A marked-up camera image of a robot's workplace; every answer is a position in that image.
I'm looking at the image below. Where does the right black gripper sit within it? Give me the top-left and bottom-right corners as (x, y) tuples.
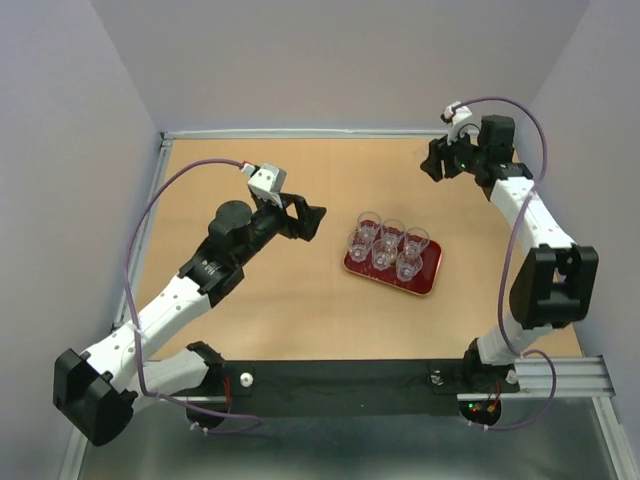
(418, 123), (486, 183)

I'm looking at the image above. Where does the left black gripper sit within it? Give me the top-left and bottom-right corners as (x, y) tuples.
(236, 192), (326, 267)

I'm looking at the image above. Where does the clear glass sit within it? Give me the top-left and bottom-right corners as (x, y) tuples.
(396, 253), (423, 282)
(356, 211), (382, 242)
(403, 227), (430, 259)
(347, 231), (373, 263)
(371, 239), (397, 271)
(380, 219), (406, 249)

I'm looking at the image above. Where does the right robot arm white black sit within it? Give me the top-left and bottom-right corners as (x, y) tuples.
(420, 107), (599, 393)

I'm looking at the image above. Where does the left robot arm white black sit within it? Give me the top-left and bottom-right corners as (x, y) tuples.
(53, 194), (327, 446)

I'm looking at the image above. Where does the red lacquer tray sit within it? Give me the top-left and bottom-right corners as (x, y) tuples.
(343, 241), (442, 296)

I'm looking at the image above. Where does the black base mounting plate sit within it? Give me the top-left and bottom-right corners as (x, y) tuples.
(187, 357), (521, 419)

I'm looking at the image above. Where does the circuit board with leds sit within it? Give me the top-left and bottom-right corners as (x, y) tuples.
(459, 400), (502, 425)

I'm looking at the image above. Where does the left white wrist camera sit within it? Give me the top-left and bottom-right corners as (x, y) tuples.
(241, 162), (287, 208)

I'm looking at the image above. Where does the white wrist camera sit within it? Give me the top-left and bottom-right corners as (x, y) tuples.
(241, 162), (287, 208)
(441, 101), (473, 144)

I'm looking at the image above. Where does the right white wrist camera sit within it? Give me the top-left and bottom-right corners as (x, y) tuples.
(441, 101), (473, 144)

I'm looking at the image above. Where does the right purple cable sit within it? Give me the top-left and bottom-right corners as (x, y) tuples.
(454, 97), (559, 434)

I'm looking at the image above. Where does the purple cable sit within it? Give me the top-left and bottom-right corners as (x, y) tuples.
(454, 97), (559, 434)
(122, 158), (262, 435)

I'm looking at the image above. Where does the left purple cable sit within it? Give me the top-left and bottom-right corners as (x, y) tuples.
(122, 158), (262, 435)

